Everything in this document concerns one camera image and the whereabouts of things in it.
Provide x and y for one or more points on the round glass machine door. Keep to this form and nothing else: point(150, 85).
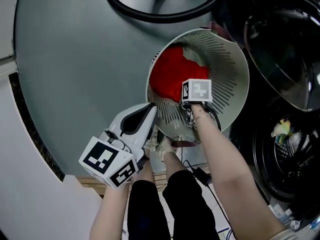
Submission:
point(280, 66)

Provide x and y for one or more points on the person's legs black shorts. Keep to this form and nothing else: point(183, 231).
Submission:
point(150, 209)

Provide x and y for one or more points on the black washing machine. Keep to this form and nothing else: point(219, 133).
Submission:
point(262, 159)

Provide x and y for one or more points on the pastel tie-dye clothes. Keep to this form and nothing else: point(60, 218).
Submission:
point(282, 130)

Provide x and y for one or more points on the person's left beige shoe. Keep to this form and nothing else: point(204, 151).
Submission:
point(151, 144)

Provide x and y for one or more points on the person's right forearm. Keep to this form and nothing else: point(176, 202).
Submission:
point(225, 164)

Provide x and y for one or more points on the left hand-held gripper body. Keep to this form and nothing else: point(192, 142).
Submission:
point(105, 159)

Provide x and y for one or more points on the red clothes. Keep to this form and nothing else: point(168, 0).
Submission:
point(170, 71)

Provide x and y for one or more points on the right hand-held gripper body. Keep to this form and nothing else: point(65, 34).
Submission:
point(197, 90)

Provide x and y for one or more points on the round grey laundry basket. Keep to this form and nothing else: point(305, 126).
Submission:
point(225, 59)

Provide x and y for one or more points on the person's left forearm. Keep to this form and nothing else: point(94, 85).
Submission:
point(110, 209)

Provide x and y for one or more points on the person's right beige shoe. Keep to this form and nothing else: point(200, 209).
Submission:
point(166, 147)

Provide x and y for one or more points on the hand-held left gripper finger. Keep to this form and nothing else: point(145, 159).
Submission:
point(120, 120)
point(148, 131)

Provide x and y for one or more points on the black power adapter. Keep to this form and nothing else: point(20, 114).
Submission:
point(201, 175)

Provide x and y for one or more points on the person's beige shoe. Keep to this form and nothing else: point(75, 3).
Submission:
point(151, 144)
point(166, 147)

